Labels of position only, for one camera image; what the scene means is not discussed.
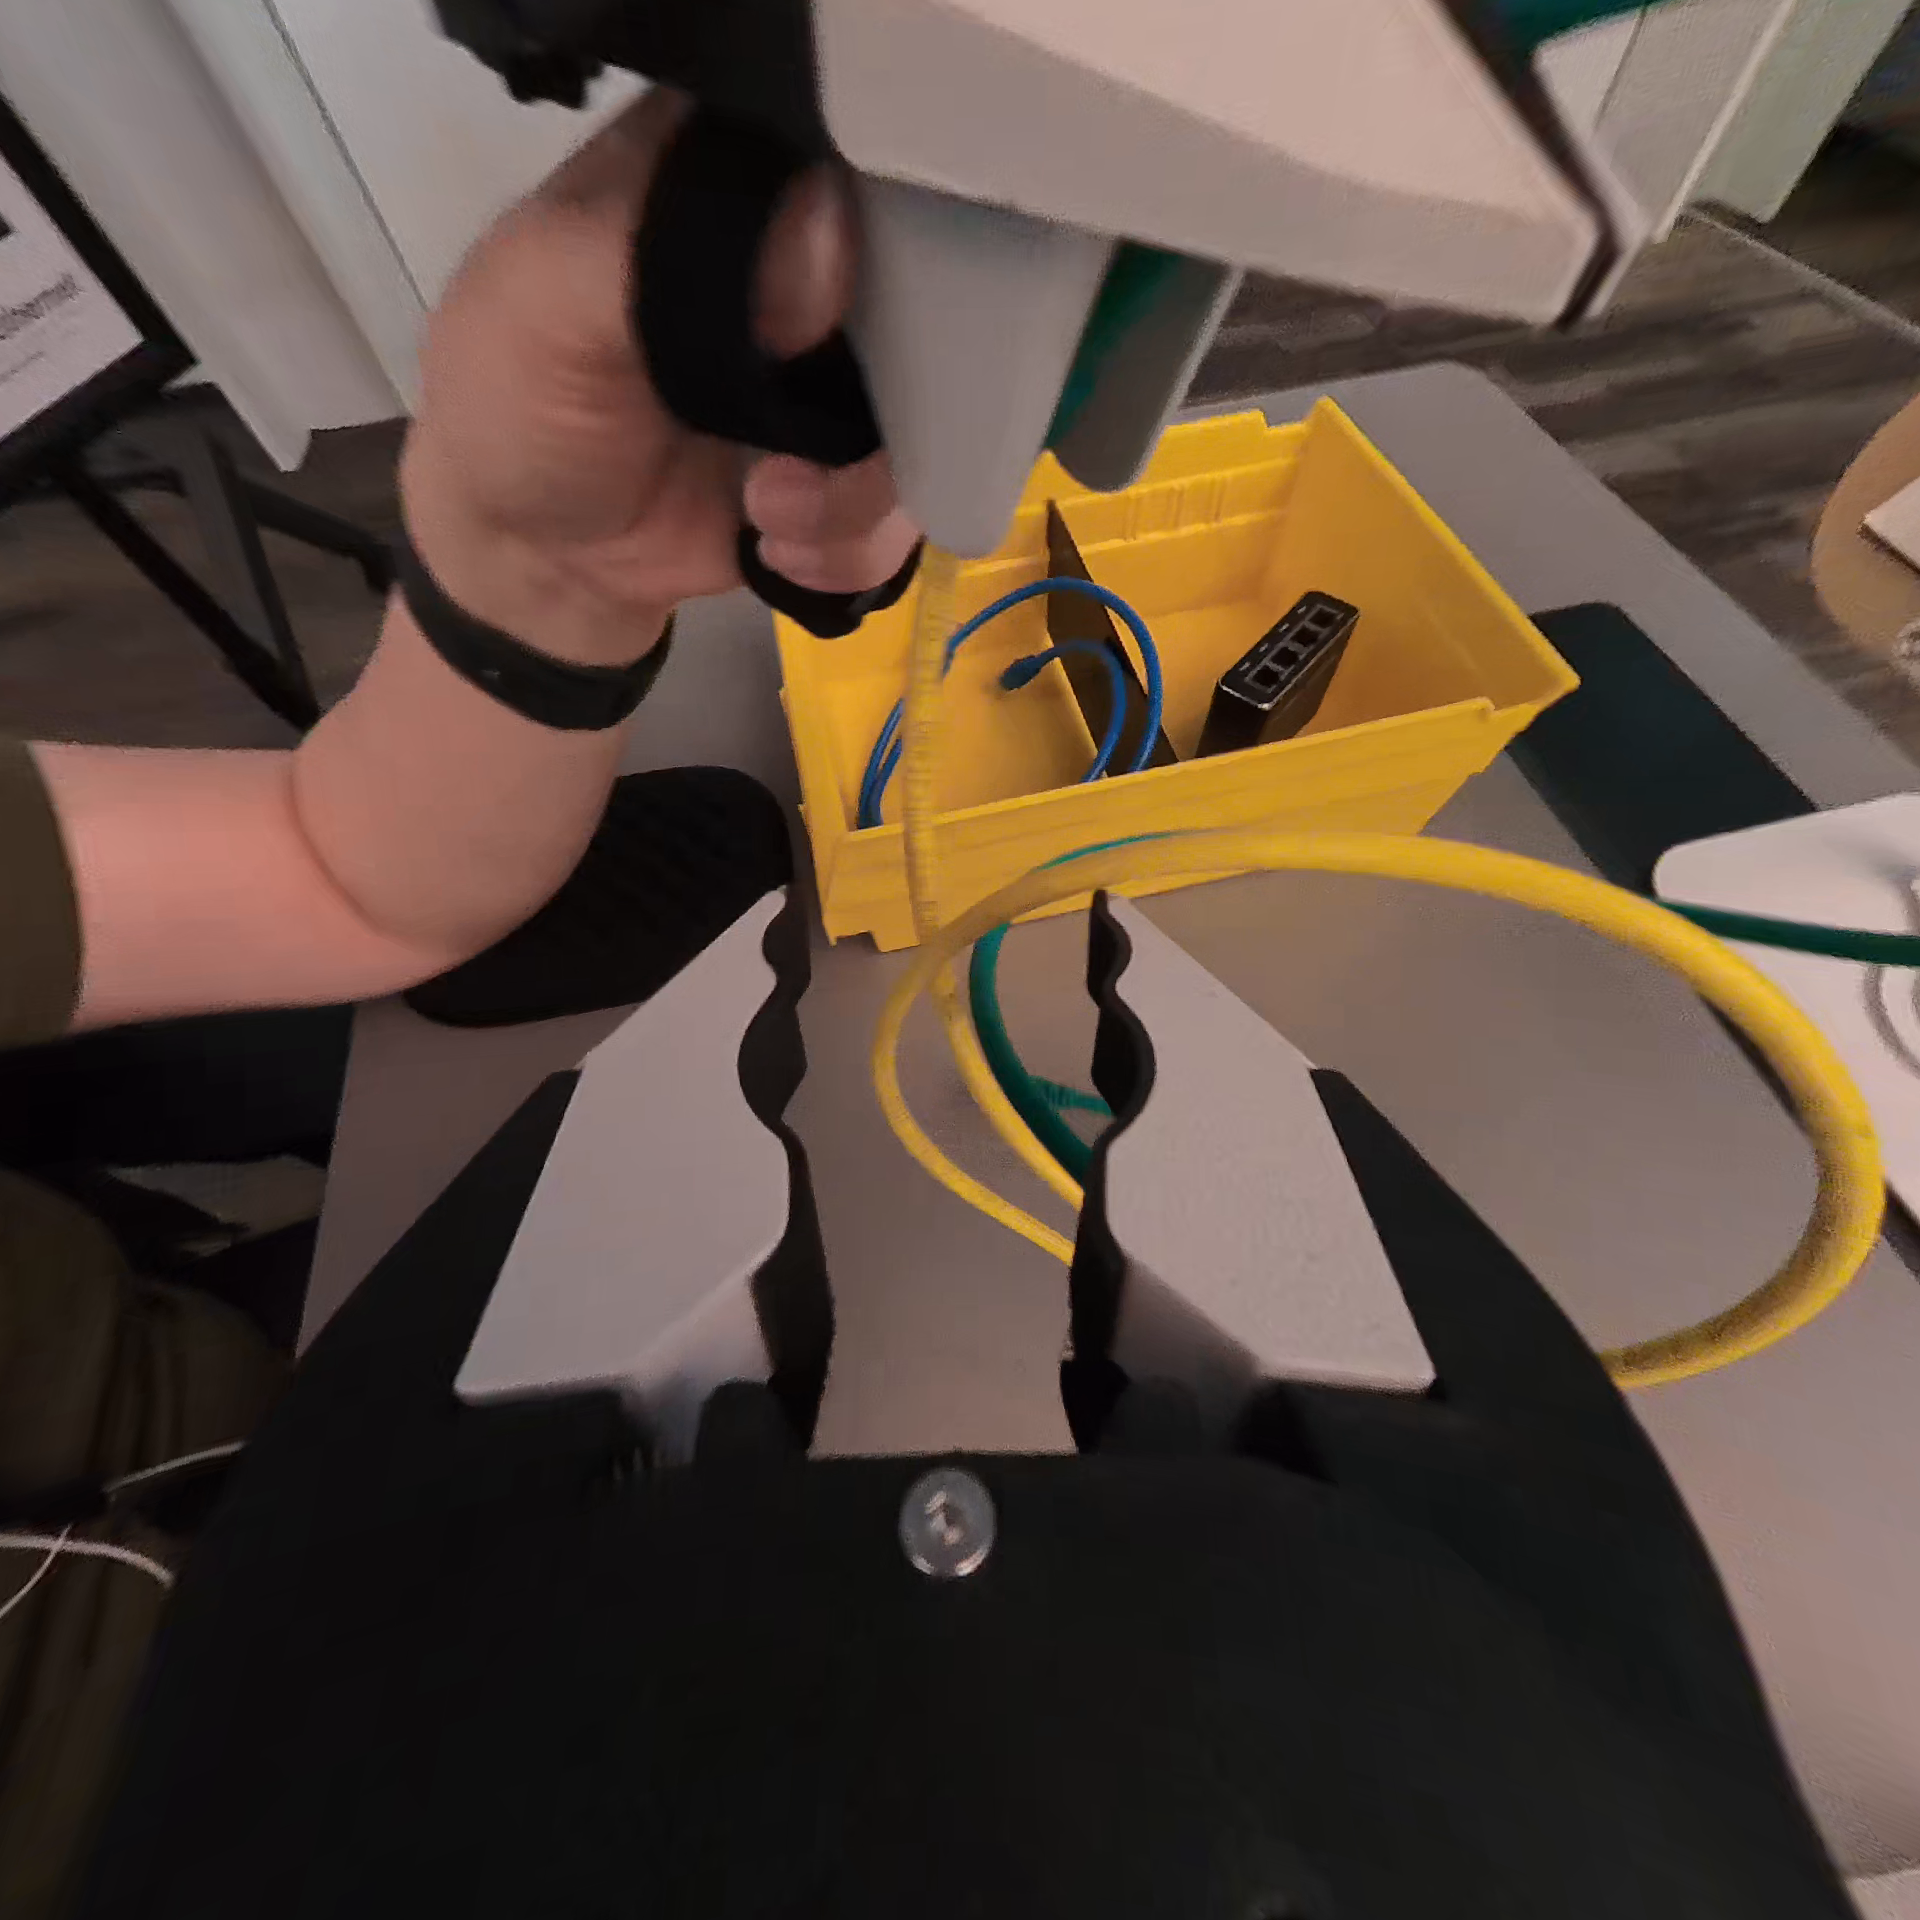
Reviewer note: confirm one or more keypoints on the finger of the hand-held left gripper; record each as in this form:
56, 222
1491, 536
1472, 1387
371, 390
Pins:
1201, 120
1605, 181

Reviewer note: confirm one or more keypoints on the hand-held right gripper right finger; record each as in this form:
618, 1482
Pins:
1260, 1202

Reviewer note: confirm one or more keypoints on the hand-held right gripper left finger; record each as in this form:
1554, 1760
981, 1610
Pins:
629, 1202

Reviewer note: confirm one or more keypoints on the yellow plastic bin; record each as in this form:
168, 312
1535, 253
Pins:
1349, 781

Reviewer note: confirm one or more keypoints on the black ethernet switch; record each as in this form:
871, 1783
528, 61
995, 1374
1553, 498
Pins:
1276, 676

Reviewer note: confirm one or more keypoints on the person's left forearm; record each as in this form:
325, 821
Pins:
300, 855

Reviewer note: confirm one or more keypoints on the person's left hand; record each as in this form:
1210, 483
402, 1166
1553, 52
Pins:
556, 452

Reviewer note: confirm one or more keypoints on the black wrist rest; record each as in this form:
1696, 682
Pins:
644, 902

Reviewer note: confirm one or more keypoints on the black bin divider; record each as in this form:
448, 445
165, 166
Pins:
1103, 662

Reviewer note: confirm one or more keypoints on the tan backing board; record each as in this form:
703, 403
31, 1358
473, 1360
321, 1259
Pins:
1851, 599

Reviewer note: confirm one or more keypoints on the black wristband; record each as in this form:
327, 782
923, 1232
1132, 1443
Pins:
523, 676

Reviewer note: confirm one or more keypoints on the dark desk mat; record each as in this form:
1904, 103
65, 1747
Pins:
1650, 751

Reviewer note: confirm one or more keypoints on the framed marker sign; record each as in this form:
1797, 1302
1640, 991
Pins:
60, 301

